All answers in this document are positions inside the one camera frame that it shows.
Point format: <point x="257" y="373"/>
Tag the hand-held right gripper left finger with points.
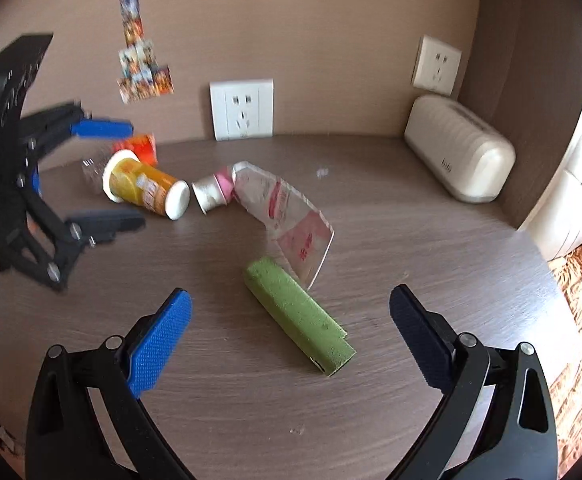
<point x="163" y="342"/>

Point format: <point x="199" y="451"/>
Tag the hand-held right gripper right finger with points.
<point x="418" y="332"/>

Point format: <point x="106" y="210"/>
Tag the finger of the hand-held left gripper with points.
<point x="103" y="222"/>
<point x="102" y="128"/>

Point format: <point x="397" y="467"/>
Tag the clear bottle with orange label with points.
<point x="141" y="147"/>

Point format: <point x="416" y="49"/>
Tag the yellow snack cup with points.
<point x="143" y="185"/>

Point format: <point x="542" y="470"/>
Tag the small white pink cup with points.
<point x="211" y="192"/>

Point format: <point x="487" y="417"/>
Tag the green rectangular box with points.
<point x="296" y="315"/>

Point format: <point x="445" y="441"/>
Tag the cluster of picture stickers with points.
<point x="141" y="65"/>

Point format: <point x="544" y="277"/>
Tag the cream plastic tissue box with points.
<point x="458" y="152"/>

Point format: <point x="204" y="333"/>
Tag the cream padded headboard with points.
<point x="566" y="205"/>

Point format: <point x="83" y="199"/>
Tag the large white wall socket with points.
<point x="242" y="109"/>

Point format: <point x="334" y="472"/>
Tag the small white wall socket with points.
<point x="436" y="65"/>

